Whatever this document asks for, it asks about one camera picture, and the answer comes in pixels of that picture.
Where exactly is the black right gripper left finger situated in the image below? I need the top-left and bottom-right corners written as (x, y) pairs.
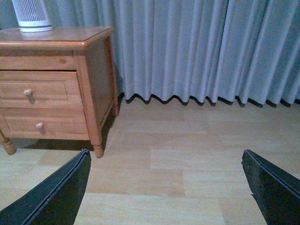
top-left (0, 149), bottom-right (91, 225)

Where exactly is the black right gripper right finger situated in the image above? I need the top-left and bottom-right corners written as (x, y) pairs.
top-left (241, 150), bottom-right (300, 225)

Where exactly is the drawer wooden knob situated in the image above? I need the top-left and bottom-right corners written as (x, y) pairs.
top-left (23, 89), bottom-right (33, 98)
top-left (36, 122), bottom-right (44, 132)

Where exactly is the wooden nightstand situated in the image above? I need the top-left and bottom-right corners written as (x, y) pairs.
top-left (0, 27), bottom-right (119, 158)

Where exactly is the grey curtain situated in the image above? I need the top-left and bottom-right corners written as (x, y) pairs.
top-left (0, 0), bottom-right (300, 108)

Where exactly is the white cylindrical air purifier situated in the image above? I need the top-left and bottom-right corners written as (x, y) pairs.
top-left (12, 0), bottom-right (53, 32)

